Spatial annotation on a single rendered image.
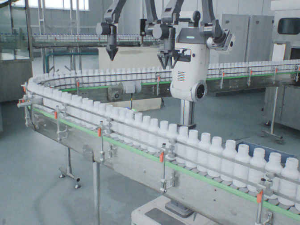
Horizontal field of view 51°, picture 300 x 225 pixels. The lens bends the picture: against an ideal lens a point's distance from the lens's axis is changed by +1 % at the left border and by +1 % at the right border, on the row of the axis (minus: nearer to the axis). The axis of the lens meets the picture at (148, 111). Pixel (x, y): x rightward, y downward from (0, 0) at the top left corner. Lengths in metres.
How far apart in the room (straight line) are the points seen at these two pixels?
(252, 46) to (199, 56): 6.18
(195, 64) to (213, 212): 1.00
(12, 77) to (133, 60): 2.47
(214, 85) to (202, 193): 2.70
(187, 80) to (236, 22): 5.78
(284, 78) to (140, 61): 2.53
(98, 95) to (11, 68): 3.75
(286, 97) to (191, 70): 3.41
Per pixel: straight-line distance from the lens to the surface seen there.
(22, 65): 6.90
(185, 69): 2.09
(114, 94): 3.18
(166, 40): 1.59
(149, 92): 3.49
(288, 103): 5.34
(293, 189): 1.24
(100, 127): 1.70
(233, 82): 4.18
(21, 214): 3.10
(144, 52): 5.95
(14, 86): 6.88
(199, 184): 1.39
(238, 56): 7.92
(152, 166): 1.55
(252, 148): 1.97
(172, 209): 2.47
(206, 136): 1.35
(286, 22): 5.35
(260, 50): 8.42
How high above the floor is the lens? 1.61
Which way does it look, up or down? 15 degrees down
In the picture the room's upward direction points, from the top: 1 degrees clockwise
